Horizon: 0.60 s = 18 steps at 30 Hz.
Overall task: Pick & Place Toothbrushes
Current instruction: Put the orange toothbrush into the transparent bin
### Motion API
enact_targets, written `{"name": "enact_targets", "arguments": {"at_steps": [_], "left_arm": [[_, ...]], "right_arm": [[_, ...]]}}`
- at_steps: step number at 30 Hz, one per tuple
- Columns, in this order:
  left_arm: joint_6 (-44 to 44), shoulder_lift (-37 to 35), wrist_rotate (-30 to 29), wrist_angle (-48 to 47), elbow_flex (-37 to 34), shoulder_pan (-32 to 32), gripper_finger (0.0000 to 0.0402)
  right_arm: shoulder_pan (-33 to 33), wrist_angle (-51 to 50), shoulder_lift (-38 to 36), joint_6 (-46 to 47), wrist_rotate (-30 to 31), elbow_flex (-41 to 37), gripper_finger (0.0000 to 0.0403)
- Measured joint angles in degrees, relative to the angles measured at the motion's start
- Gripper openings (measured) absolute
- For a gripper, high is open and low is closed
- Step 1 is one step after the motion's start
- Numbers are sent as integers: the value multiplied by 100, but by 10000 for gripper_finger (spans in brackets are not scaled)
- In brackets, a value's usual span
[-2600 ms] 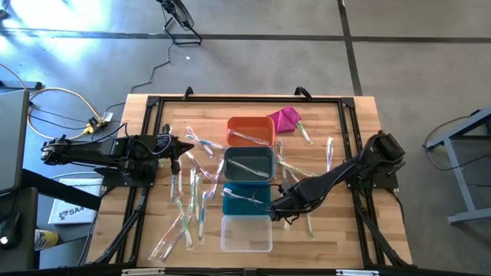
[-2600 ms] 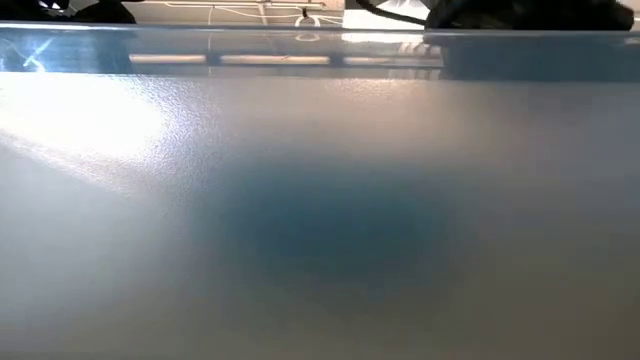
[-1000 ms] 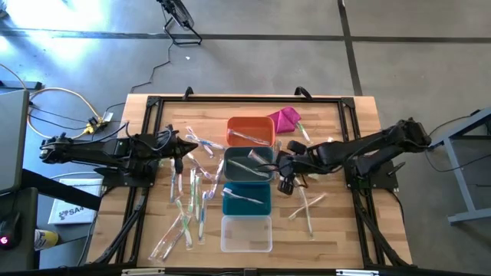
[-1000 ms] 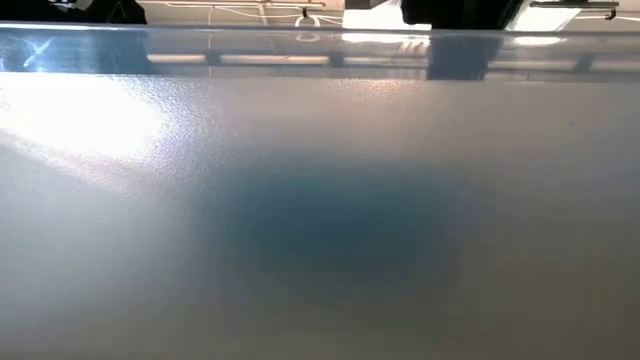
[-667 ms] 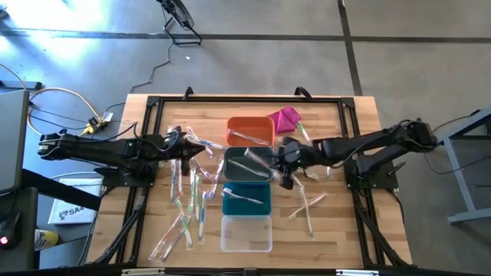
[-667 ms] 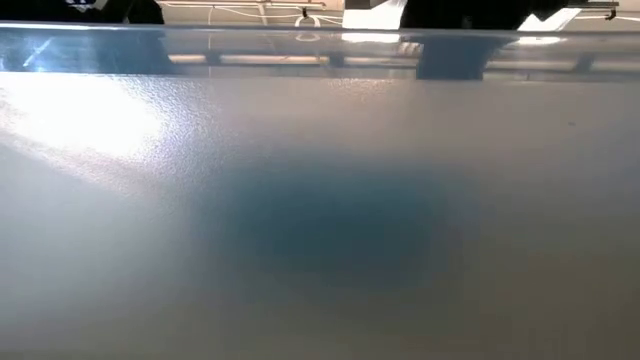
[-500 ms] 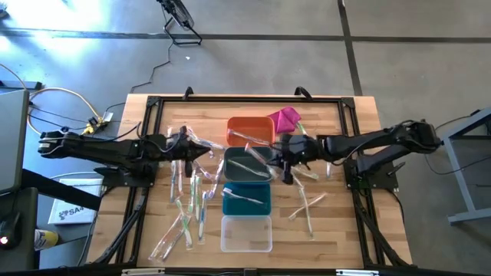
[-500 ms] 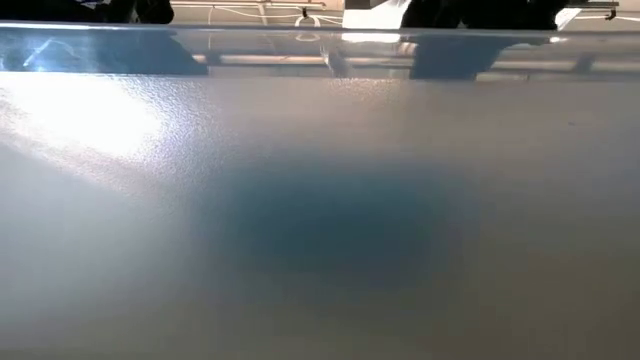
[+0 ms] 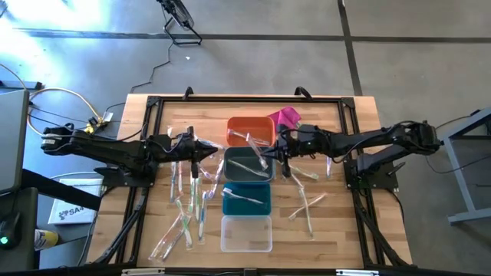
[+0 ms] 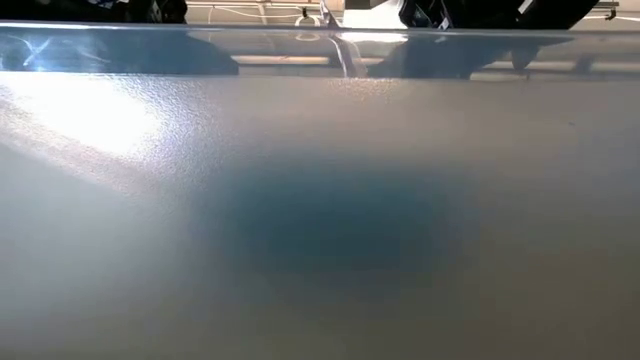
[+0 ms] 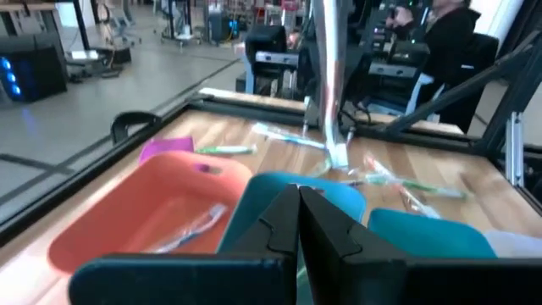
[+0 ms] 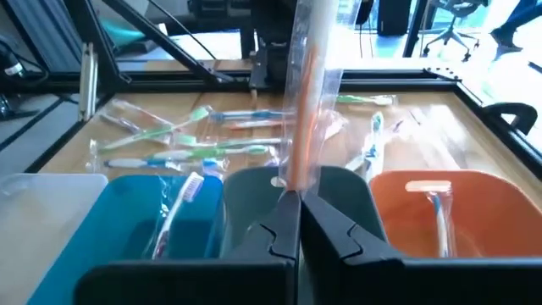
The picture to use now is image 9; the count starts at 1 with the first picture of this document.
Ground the clear frosted plastic bin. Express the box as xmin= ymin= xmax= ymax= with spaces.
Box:
xmin=220 ymin=214 xmax=274 ymax=253

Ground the silver frame bracket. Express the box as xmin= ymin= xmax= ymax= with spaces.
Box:
xmin=336 ymin=269 xmax=381 ymax=276
xmin=121 ymin=268 xmax=166 ymax=276

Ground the teal plastic bin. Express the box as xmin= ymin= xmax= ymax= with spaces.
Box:
xmin=222 ymin=181 xmax=272 ymax=217

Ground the white printed cardboard box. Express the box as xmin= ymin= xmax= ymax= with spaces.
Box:
xmin=47 ymin=177 xmax=105 ymax=226

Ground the orange plastic bin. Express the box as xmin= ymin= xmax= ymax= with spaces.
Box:
xmin=226 ymin=116 xmax=276 ymax=148

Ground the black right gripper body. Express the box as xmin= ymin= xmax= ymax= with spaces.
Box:
xmin=281 ymin=123 xmax=307 ymax=180

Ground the yellow and white can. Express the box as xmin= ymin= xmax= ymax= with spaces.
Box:
xmin=33 ymin=228 xmax=60 ymax=251

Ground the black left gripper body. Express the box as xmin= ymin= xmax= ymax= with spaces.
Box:
xmin=153 ymin=126 xmax=201 ymax=180

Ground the black desk beam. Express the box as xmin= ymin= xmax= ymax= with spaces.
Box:
xmin=21 ymin=168 xmax=104 ymax=212

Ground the grey plastic bin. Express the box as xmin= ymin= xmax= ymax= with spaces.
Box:
xmin=222 ymin=146 xmax=275 ymax=182

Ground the purple wrapped toothbrush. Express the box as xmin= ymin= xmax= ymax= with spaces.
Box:
xmin=199 ymin=160 xmax=216 ymax=180
xmin=208 ymin=159 xmax=225 ymax=199

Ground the black fan power cable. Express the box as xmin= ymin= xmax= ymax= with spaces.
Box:
xmin=129 ymin=41 xmax=173 ymax=95

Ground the dark grey floor bar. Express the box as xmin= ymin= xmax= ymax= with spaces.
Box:
xmin=0 ymin=80 xmax=44 ymax=91

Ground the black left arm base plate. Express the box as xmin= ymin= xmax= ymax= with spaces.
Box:
xmin=94 ymin=165 xmax=159 ymax=189

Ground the pale toothbrush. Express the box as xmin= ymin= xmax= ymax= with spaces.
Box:
xmin=222 ymin=186 xmax=266 ymax=205
xmin=290 ymin=172 xmax=308 ymax=191

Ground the black computer mouse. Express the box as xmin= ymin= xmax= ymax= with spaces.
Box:
xmin=0 ymin=212 xmax=21 ymax=251

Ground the pink folded cloth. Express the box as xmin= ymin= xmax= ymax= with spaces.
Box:
xmin=267 ymin=107 xmax=302 ymax=134

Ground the grey metal bench frame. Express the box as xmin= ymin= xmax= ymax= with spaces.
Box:
xmin=423 ymin=107 xmax=491 ymax=225

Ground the black floor fan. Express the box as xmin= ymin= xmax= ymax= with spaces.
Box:
xmin=155 ymin=0 xmax=203 ymax=47

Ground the dark desk top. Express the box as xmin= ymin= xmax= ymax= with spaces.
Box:
xmin=0 ymin=186 xmax=40 ymax=271

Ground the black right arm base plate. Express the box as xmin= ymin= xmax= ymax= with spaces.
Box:
xmin=343 ymin=158 xmax=400 ymax=192

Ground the yellow extension cable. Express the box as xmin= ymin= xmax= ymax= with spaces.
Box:
xmin=0 ymin=63 xmax=105 ymax=142

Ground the grey monitor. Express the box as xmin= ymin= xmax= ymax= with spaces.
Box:
xmin=0 ymin=88 xmax=31 ymax=195

